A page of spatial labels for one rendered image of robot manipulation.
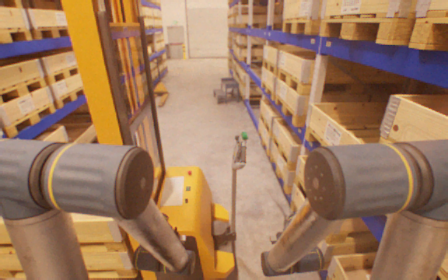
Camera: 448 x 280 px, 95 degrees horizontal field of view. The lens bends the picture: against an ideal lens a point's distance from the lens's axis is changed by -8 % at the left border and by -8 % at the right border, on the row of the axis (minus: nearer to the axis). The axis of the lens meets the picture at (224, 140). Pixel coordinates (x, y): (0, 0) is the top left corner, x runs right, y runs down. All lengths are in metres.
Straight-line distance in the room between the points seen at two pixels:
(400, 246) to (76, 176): 0.72
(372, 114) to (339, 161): 2.08
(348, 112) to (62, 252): 2.23
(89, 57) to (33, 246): 0.87
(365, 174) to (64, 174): 0.54
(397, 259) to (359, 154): 0.33
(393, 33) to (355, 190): 1.05
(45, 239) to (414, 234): 0.84
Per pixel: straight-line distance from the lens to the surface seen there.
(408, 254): 0.70
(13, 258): 2.48
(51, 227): 0.66
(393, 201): 0.51
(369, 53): 1.61
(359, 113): 2.42
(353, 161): 0.46
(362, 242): 2.21
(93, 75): 1.28
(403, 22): 1.41
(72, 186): 0.48
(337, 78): 2.47
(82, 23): 1.26
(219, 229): 2.24
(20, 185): 0.56
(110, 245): 1.94
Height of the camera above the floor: 2.15
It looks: 28 degrees down
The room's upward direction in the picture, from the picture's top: straight up
